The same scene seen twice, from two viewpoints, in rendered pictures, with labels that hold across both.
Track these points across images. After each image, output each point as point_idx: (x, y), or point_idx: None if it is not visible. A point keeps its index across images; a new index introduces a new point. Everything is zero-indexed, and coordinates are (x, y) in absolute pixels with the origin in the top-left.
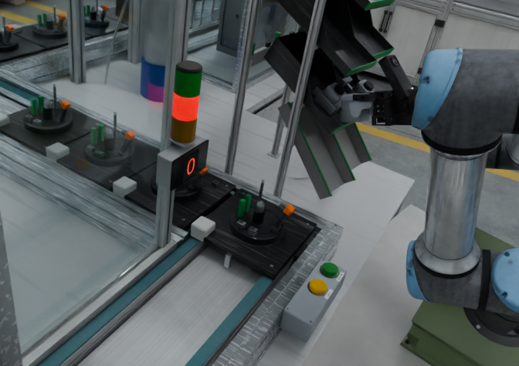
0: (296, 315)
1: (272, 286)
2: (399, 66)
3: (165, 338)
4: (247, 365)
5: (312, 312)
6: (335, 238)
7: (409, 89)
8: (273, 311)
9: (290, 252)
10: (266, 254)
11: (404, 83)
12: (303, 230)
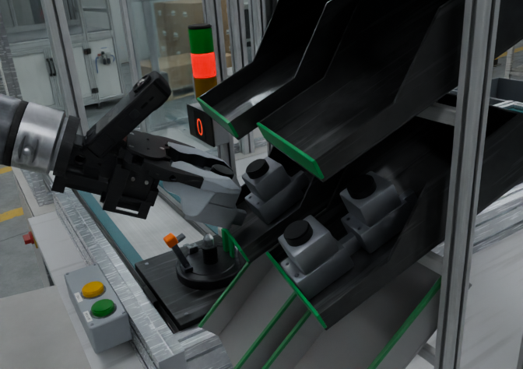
0: (82, 268)
1: (138, 280)
2: (134, 96)
3: (146, 224)
4: (84, 250)
5: (74, 278)
6: (145, 341)
7: (96, 129)
8: (101, 255)
9: (153, 282)
10: (164, 265)
11: (106, 117)
12: (177, 306)
